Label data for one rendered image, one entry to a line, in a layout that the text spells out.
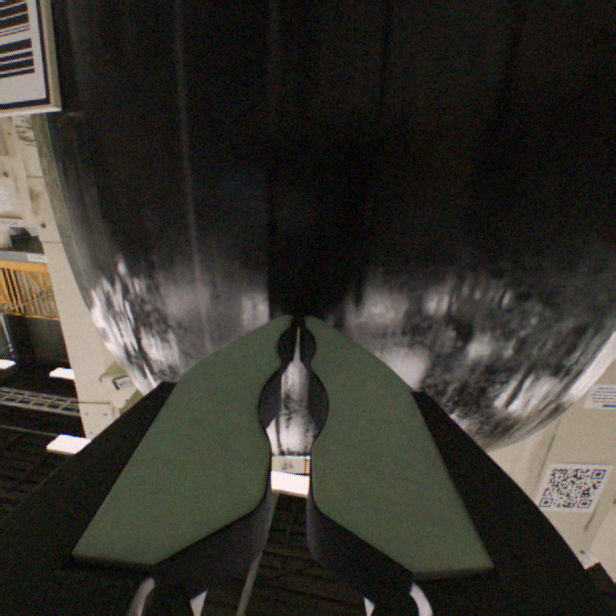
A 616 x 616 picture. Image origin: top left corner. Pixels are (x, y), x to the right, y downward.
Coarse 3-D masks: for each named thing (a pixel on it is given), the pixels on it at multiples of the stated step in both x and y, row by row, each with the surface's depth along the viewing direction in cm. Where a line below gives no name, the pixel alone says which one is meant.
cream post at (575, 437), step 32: (608, 384) 37; (576, 416) 38; (608, 416) 38; (512, 448) 44; (544, 448) 40; (576, 448) 40; (608, 448) 40; (608, 480) 42; (544, 512) 44; (576, 512) 44; (576, 544) 46
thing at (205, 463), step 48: (288, 336) 11; (192, 384) 8; (240, 384) 9; (192, 432) 7; (240, 432) 7; (144, 480) 6; (192, 480) 6; (240, 480) 6; (96, 528) 6; (144, 528) 6; (192, 528) 6; (240, 528) 6; (192, 576) 6
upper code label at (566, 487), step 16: (560, 464) 41; (576, 464) 41; (544, 480) 42; (560, 480) 42; (576, 480) 42; (592, 480) 42; (544, 496) 43; (560, 496) 43; (576, 496) 43; (592, 496) 43
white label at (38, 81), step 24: (0, 0) 11; (24, 0) 11; (48, 0) 10; (0, 24) 11; (24, 24) 11; (48, 24) 11; (0, 48) 11; (24, 48) 11; (48, 48) 11; (0, 72) 12; (24, 72) 11; (48, 72) 11; (0, 96) 12; (24, 96) 11; (48, 96) 11
